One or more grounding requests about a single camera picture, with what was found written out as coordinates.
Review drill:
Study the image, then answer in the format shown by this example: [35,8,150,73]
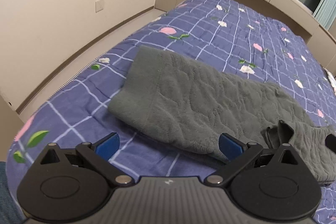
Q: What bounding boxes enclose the beige window cabinet shelf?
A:
[234,0,335,75]

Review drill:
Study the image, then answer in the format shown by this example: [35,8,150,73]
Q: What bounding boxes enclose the right teal curtain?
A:
[313,0,336,30]

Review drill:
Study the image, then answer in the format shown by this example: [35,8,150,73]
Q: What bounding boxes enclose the white wall socket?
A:
[94,0,105,13]

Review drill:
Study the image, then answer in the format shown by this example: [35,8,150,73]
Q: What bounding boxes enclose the blue plaid floral bedspread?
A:
[6,0,335,223]

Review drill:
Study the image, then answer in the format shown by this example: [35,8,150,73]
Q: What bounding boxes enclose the grey quilted fleece pants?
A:
[108,46,335,184]

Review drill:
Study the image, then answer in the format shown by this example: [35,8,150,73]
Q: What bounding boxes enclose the light patterned pillow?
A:
[324,68,336,95]

